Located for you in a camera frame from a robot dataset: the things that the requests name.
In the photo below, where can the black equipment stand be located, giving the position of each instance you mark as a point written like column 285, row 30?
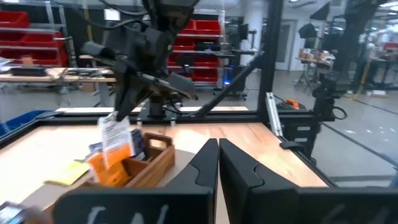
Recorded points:
column 323, row 93

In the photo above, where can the black metal table frame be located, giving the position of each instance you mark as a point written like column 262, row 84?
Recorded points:
column 217, row 118

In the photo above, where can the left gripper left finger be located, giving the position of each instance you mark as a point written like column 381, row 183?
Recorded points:
column 140, row 205

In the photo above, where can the blue storage bin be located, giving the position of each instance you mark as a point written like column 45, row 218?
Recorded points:
column 18, row 121

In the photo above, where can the yellow tea packet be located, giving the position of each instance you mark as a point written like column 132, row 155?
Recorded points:
column 68, row 174

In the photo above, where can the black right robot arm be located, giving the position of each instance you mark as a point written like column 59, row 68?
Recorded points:
column 157, row 107

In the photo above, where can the shelf with red bins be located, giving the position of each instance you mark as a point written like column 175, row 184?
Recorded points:
column 206, row 28
column 40, row 40

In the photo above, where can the silver aluminium bracket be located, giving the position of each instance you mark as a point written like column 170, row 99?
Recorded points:
column 274, row 115

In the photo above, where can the orange black tool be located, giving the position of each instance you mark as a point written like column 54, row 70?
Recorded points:
column 292, row 104

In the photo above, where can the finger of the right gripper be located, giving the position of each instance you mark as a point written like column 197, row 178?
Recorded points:
column 136, row 88
column 123, row 90

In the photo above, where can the wooden tea organizer box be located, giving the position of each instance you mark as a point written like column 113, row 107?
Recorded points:
column 152, row 168

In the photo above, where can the wooden work table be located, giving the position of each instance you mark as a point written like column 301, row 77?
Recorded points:
column 77, row 77

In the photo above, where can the dark blue tea packet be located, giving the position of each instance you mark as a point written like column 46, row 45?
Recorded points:
column 11, row 214
column 139, row 144

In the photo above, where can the white orange tea packet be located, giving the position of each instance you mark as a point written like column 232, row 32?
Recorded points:
column 115, row 137

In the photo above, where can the black clamp lever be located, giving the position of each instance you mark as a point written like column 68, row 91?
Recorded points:
column 290, row 145

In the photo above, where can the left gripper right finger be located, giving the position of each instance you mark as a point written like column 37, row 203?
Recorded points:
column 280, row 205

